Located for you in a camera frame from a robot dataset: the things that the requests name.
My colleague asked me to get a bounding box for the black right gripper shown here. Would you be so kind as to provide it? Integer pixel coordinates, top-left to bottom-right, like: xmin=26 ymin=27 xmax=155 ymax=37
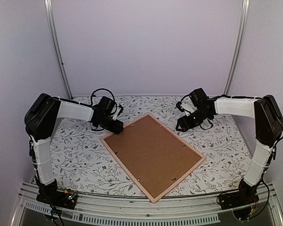
xmin=176 ymin=108 xmax=210 ymax=132

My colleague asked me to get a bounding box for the brown backing board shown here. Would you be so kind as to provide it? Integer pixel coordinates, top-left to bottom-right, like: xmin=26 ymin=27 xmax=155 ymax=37
xmin=103 ymin=115 xmax=203 ymax=200

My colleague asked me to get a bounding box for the pink wooden picture frame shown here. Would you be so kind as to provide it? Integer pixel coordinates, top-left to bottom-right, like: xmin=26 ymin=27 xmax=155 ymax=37
xmin=100 ymin=113 xmax=207 ymax=204

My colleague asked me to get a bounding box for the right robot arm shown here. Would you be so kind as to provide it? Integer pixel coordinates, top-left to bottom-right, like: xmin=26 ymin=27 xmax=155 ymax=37
xmin=175 ymin=88 xmax=283 ymax=209

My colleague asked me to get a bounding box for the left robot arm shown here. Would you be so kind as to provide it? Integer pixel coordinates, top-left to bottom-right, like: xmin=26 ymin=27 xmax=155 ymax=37
xmin=24 ymin=93 xmax=124 ymax=204

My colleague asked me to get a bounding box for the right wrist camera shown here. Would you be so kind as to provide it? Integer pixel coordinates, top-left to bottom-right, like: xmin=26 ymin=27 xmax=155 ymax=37
xmin=176 ymin=101 xmax=192 ymax=116

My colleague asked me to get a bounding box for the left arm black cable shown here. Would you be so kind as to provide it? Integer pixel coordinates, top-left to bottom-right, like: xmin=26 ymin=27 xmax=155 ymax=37
xmin=89 ymin=88 xmax=116 ymax=106

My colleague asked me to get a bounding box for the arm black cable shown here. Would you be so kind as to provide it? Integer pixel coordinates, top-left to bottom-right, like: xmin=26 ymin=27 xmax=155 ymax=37
xmin=89 ymin=88 xmax=116 ymax=106
xmin=199 ymin=119 xmax=214 ymax=130

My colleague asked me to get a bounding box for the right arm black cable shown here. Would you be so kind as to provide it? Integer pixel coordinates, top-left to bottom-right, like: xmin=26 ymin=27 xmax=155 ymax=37
xmin=199 ymin=119 xmax=214 ymax=130

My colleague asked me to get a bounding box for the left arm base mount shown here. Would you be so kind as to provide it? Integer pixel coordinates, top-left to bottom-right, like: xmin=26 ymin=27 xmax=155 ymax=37
xmin=36 ymin=189 xmax=78 ymax=210

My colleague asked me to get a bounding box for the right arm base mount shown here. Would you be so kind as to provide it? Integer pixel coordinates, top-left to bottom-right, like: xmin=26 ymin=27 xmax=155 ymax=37
xmin=216 ymin=192 xmax=259 ymax=210

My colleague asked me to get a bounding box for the left aluminium corner post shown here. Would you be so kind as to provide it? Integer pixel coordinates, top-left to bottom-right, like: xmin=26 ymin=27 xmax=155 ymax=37
xmin=44 ymin=0 xmax=73 ymax=99

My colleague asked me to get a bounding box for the aluminium corner post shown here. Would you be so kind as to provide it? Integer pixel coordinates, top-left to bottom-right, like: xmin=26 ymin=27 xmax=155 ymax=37
xmin=44 ymin=0 xmax=73 ymax=99
xmin=224 ymin=0 xmax=250 ymax=95

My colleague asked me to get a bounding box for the right aluminium corner post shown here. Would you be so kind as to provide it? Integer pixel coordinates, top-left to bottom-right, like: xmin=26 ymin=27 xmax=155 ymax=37
xmin=224 ymin=0 xmax=250 ymax=95

